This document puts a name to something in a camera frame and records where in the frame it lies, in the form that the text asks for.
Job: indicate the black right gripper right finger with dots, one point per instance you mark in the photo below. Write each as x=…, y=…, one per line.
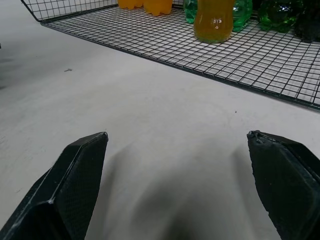
x=282, y=180

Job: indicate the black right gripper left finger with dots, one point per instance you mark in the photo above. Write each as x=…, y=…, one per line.
x=72, y=185

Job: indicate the dark plastic bottle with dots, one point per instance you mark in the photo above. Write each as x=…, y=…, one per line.
x=308, y=20

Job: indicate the green plastic bottle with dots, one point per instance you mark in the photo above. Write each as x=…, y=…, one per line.
x=190, y=10
x=242, y=15
x=277, y=15

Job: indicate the amber glass bottle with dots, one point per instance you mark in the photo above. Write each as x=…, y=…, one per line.
x=213, y=22

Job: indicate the orange plastic bottle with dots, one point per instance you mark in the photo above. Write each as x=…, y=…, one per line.
x=157, y=6
x=130, y=3

